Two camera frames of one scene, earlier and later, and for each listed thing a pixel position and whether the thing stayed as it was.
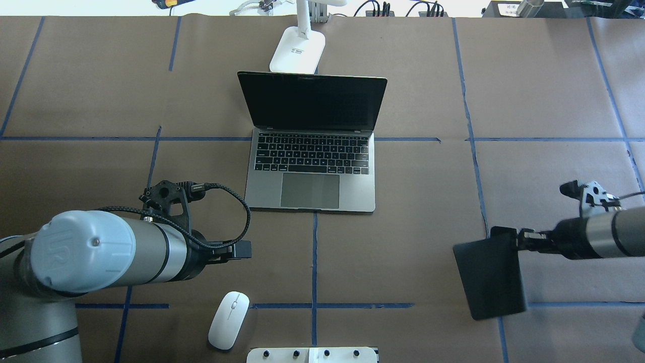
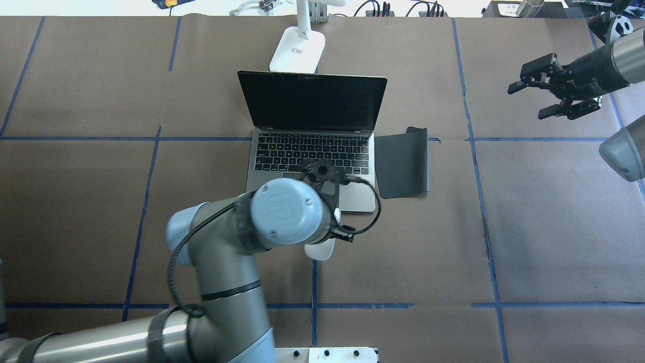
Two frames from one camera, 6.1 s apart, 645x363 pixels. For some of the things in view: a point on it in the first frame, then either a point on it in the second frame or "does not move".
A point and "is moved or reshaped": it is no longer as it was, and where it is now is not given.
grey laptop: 312,144 does not move
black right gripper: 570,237 → 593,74
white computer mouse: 228,322 is moved or reshaped
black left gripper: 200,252 → 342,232
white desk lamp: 300,49 does not move
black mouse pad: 490,271 → 401,164
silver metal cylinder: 530,8 does not move
